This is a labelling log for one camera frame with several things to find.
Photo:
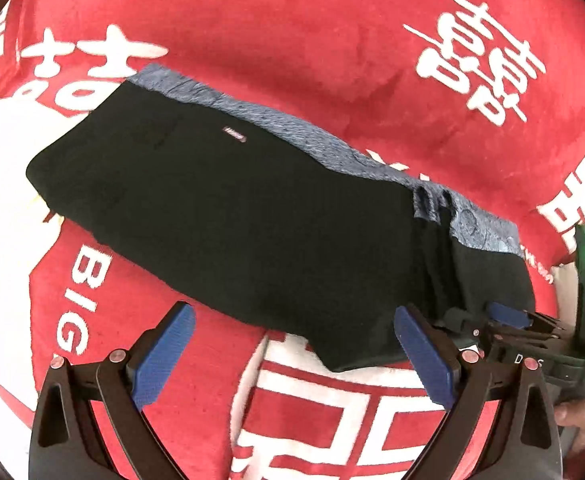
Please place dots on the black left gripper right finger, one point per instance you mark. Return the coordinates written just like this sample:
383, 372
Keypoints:
523, 441

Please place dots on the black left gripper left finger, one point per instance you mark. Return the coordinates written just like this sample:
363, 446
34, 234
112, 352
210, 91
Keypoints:
66, 442

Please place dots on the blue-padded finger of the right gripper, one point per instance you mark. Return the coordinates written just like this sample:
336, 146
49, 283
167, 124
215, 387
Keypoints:
499, 314

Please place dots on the black pants grey waistband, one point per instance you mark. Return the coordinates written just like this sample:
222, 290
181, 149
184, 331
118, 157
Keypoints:
274, 221

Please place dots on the person's right hand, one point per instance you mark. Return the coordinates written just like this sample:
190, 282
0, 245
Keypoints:
571, 414

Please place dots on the red blanket white characters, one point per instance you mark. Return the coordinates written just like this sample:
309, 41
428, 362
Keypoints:
486, 97

